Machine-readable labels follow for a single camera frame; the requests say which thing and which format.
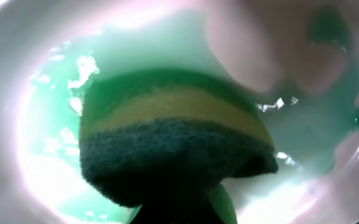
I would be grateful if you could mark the green yellow sponge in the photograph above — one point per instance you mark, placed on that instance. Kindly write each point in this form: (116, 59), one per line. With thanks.
(162, 141)

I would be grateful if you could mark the white plate tray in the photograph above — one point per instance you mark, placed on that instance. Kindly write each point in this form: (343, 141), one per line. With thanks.
(297, 62)

